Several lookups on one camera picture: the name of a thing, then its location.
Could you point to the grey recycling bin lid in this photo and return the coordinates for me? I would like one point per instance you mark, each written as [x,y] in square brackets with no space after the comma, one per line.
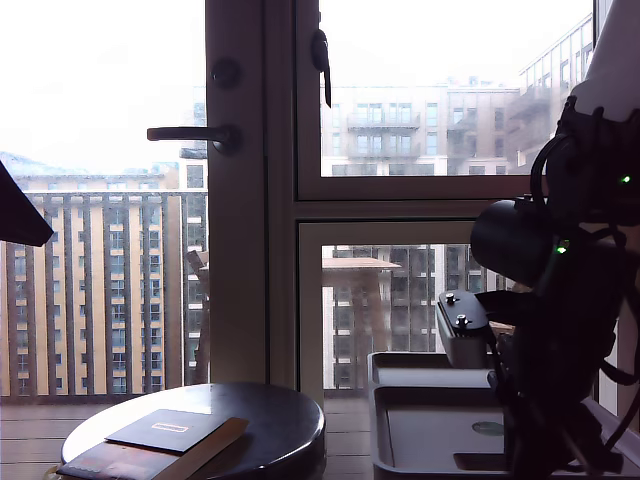
[430,435]

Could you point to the dark cardboard sleeve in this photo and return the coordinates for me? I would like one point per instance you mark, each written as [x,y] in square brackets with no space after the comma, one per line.
[165,430]

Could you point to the yellowish plastic bin liner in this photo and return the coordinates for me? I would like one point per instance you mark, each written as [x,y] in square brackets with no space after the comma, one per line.
[50,472]

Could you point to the wooden balcony table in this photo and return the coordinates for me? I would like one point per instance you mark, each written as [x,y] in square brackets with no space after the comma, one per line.
[357,263]

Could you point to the round door lock knob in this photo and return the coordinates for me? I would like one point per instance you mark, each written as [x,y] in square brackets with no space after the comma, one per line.
[226,73]

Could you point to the green round sticker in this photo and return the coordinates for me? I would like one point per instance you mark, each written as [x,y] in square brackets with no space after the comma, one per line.
[487,427]

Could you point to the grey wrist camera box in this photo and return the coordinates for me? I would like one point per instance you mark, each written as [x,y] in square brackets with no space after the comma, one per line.
[460,340]

